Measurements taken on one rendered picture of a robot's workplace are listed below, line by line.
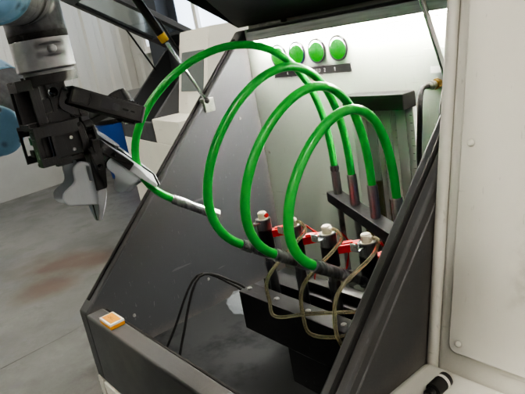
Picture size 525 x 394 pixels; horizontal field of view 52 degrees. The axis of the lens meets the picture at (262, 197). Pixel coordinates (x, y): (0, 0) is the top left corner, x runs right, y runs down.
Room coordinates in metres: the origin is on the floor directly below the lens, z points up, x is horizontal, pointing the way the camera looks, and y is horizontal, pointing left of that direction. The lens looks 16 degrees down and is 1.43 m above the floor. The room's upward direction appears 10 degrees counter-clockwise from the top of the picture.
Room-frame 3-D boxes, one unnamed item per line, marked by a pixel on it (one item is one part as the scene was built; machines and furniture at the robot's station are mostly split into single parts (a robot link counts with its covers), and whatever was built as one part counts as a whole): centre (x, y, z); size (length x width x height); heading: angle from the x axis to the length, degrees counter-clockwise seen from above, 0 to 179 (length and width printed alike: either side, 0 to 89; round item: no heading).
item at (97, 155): (0.74, 0.22, 1.31); 0.05 x 0.02 x 0.09; 37
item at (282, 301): (0.84, -0.07, 0.91); 0.34 x 0.10 x 0.15; 37
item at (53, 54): (0.75, 0.25, 1.45); 0.08 x 0.08 x 0.05
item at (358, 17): (1.09, -0.20, 1.43); 0.54 x 0.03 x 0.02; 37
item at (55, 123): (0.74, 0.26, 1.37); 0.09 x 0.08 x 0.12; 127
